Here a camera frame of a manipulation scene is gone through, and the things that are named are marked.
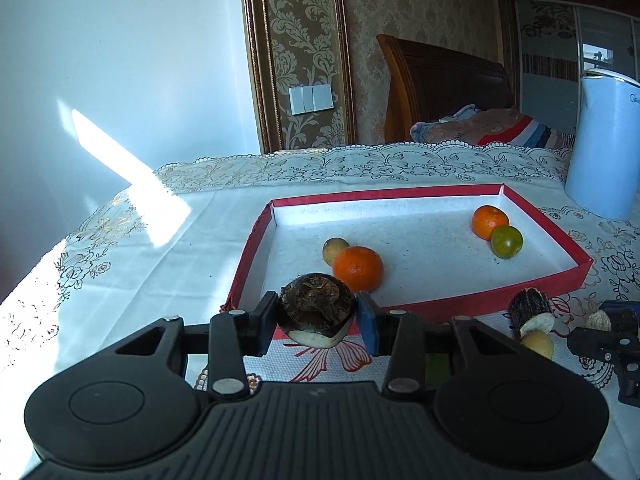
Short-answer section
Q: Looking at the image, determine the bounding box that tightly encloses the brown wooden headboard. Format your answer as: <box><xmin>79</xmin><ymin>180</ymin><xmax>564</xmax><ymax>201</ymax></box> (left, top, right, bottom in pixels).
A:
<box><xmin>376</xmin><ymin>34</ymin><xmax>516</xmax><ymax>145</ymax></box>

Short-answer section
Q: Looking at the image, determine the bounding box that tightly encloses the red cardboard tray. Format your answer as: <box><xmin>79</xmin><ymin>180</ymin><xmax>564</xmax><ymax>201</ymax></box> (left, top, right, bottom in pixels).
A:
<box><xmin>218</xmin><ymin>183</ymin><xmax>593</xmax><ymax>325</ymax></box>

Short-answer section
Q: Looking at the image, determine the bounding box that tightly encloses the striped pillow and bedding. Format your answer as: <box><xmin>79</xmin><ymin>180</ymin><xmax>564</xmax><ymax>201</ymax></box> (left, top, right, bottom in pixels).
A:
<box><xmin>425</xmin><ymin>109</ymin><xmax>531</xmax><ymax>147</ymax></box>

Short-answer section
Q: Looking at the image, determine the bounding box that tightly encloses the framed gold floral wall panel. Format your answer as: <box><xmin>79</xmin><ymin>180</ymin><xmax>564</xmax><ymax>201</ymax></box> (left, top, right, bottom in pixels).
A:
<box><xmin>240</xmin><ymin>0</ymin><xmax>357</xmax><ymax>155</ymax></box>

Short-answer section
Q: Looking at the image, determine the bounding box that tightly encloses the light blue cloth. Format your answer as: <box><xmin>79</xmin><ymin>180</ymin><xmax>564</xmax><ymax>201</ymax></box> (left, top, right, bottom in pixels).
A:
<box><xmin>410</xmin><ymin>104</ymin><xmax>478</xmax><ymax>142</ymax></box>

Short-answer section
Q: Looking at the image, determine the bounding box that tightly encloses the tan yellow round fruit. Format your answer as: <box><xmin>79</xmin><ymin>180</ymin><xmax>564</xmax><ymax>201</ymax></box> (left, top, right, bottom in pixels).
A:
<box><xmin>519</xmin><ymin>330</ymin><xmax>555</xmax><ymax>361</ymax></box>

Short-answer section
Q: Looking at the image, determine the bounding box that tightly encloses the orange tangerine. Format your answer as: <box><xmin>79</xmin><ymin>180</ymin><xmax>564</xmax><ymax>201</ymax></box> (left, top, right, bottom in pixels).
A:
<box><xmin>332</xmin><ymin>246</ymin><xmax>385</xmax><ymax>292</ymax></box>
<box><xmin>471</xmin><ymin>205</ymin><xmax>511</xmax><ymax>242</ymax></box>

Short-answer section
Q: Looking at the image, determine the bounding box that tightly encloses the light blue electric kettle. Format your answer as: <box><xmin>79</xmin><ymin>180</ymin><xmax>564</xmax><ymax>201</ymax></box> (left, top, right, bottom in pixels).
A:
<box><xmin>564</xmin><ymin>67</ymin><xmax>640</xmax><ymax>222</ymax></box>

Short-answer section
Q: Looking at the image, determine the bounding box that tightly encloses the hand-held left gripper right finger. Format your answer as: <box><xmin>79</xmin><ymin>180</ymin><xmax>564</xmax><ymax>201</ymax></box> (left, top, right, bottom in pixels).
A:
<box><xmin>356</xmin><ymin>291</ymin><xmax>532</xmax><ymax>395</ymax></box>

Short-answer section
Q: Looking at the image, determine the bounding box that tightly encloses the yellow-green round fruit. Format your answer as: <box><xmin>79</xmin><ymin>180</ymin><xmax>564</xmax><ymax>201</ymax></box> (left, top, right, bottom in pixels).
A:
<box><xmin>490</xmin><ymin>225</ymin><xmax>524</xmax><ymax>260</ymax></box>

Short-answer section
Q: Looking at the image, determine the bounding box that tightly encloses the white wall light switch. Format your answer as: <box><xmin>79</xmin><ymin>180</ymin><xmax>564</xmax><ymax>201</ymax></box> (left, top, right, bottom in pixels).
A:
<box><xmin>289</xmin><ymin>84</ymin><xmax>334</xmax><ymax>116</ymax></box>

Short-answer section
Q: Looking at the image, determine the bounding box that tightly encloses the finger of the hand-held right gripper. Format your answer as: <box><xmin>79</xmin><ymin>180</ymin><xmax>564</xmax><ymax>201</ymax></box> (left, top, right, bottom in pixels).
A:
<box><xmin>566</xmin><ymin>327</ymin><xmax>640</xmax><ymax>403</ymax></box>
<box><xmin>599</xmin><ymin>299</ymin><xmax>640</xmax><ymax>331</ymax></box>

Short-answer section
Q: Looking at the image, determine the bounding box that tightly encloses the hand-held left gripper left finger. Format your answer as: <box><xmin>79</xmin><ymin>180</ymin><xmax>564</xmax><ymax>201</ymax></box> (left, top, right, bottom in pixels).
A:
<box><xmin>102</xmin><ymin>290</ymin><xmax>279</xmax><ymax>395</ymax></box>

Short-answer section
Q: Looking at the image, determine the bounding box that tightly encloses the small brown-yellow round fruit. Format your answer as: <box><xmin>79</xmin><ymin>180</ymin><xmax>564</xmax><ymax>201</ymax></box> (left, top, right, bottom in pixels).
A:
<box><xmin>321</xmin><ymin>237</ymin><xmax>351</xmax><ymax>267</ymax></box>

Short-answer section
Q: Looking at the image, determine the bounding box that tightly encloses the folded bedding pile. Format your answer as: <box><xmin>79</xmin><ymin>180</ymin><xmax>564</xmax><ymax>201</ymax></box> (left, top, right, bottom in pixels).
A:
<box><xmin>475</xmin><ymin>114</ymin><xmax>576</xmax><ymax>150</ymax></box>

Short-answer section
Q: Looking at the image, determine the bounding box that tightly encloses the sliding door wardrobe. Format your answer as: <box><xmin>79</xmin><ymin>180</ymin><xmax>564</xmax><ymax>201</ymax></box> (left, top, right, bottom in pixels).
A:
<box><xmin>492</xmin><ymin>0</ymin><xmax>640</xmax><ymax>136</ymax></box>

